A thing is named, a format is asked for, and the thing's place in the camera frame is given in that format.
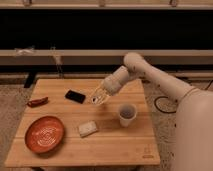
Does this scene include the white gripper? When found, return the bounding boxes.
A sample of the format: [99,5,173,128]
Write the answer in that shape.
[91,82,114,105]

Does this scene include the clear plastic cup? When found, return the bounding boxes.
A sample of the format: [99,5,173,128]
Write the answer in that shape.
[118,104,137,127]

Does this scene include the small white bottle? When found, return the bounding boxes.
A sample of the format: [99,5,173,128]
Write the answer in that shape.
[78,121,98,137]

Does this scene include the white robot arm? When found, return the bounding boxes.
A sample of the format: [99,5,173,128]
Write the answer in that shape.
[91,52,213,171]

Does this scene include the black phone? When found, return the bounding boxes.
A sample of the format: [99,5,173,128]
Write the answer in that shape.
[65,90,86,104]

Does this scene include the wooden table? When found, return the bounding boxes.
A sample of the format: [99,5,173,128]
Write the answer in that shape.
[5,79,160,167]

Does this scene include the red chili pepper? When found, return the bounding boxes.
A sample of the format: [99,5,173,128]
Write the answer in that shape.
[27,97,48,108]

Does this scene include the orange ribbed plate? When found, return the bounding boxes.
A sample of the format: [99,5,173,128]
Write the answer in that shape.
[25,116,65,154]

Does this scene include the long wooden shelf rail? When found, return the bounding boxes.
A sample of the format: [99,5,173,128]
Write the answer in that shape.
[0,49,213,66]

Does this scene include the black floor cable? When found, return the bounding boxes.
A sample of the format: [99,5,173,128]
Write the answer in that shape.
[153,79,213,115]

